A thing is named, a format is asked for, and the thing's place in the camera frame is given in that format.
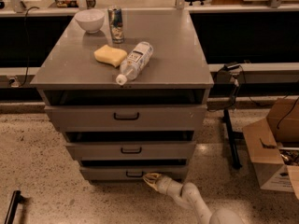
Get black cable on left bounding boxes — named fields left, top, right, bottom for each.
left=19, top=6, right=41, bottom=88

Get grey drawer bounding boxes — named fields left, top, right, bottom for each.
left=79, top=166, right=189, bottom=181
left=45, top=105, right=206, bottom=133
left=66, top=141, right=195, bottom=161

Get grey top drawer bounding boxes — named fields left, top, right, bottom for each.
left=45, top=105, right=206, bottom=133

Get grey bottom drawer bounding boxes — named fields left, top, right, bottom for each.
left=79, top=166, right=189, bottom=181

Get grey middle drawer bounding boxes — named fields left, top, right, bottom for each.
left=66, top=141, right=195, bottom=161

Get grey drawer cabinet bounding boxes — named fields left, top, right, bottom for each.
left=32, top=9, right=213, bottom=168

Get white bowl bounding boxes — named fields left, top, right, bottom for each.
left=74, top=9, right=105, bottom=33

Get yellow sponge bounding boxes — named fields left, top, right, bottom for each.
left=93, top=45, right=127, bottom=67

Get open cardboard box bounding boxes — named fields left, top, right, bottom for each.
left=242, top=98, right=299, bottom=199

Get tall metal can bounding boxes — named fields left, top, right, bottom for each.
left=107, top=6, right=124, bottom=44

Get clear plastic water bottle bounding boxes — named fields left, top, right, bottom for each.
left=116, top=41, right=153, bottom=86

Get black stand with clamp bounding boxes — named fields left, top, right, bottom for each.
left=212, top=62, right=243, bottom=170

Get black bar on floor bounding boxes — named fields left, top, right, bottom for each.
left=4, top=190, right=23, bottom=224

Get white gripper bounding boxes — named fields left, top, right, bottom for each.
left=143, top=173, right=182, bottom=197

